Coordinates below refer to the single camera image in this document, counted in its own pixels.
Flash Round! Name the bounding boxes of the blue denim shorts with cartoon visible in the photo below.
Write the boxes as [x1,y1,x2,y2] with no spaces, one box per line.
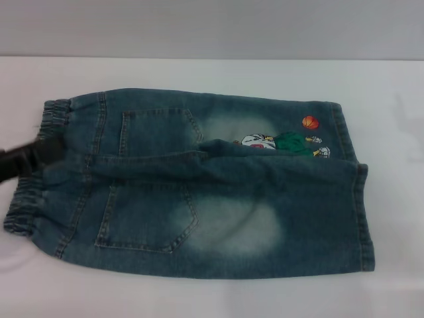
[3,87,369,271]

